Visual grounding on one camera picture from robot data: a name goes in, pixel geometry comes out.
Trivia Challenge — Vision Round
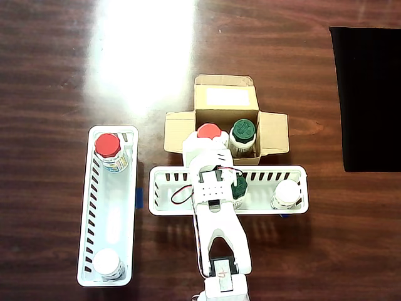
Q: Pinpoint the short red motor cable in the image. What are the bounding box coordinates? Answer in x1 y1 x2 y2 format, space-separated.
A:
217 165 244 177

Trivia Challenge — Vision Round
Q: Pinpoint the black cloth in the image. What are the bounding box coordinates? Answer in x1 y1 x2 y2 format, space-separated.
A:
329 26 401 172

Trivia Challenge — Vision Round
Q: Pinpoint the cardboard box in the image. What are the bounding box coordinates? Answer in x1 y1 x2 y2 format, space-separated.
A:
164 74 289 166

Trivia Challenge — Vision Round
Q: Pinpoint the looped red black cable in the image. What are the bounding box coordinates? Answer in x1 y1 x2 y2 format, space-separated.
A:
170 184 194 205

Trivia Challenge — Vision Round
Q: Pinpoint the white-capped bottle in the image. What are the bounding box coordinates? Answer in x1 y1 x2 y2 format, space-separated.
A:
92 248 127 282
270 179 303 210

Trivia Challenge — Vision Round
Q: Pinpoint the white plastic basket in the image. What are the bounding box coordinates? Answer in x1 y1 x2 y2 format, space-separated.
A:
147 165 310 217
76 124 139 288

